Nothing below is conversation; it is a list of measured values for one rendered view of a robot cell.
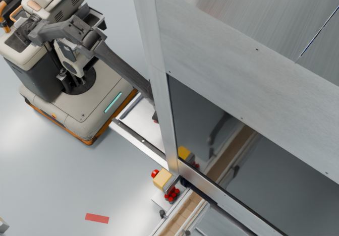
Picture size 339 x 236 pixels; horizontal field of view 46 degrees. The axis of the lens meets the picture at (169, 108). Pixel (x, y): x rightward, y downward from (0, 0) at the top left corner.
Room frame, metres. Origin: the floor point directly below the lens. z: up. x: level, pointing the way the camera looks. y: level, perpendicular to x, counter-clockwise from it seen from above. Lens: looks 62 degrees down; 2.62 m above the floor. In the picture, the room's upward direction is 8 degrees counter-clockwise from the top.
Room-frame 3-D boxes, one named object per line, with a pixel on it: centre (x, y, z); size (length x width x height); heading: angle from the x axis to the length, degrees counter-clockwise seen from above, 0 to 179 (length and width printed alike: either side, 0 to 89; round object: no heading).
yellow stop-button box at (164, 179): (0.52, 0.06, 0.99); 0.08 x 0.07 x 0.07; 44
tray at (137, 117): (0.85, 0.04, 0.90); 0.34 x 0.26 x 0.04; 44
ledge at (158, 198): (0.48, 0.05, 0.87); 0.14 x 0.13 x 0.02; 44
